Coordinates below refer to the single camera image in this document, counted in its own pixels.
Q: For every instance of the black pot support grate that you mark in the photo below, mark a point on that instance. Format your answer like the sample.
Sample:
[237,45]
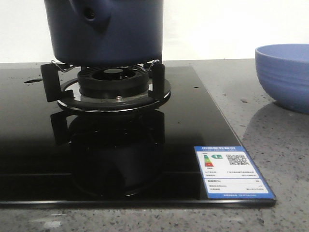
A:
[68,97]

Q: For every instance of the light blue bowl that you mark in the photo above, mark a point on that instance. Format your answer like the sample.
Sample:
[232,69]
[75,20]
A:
[283,72]

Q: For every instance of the black round gas burner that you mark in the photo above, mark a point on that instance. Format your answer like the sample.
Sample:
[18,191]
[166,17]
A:
[108,83]

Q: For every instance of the black glass gas cooktop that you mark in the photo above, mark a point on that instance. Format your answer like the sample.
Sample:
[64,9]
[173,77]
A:
[51,158]

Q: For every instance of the dark blue pot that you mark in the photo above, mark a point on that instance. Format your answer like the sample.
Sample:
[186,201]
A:
[105,32]

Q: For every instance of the blue white energy label sticker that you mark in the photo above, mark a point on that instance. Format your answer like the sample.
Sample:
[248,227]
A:
[228,172]

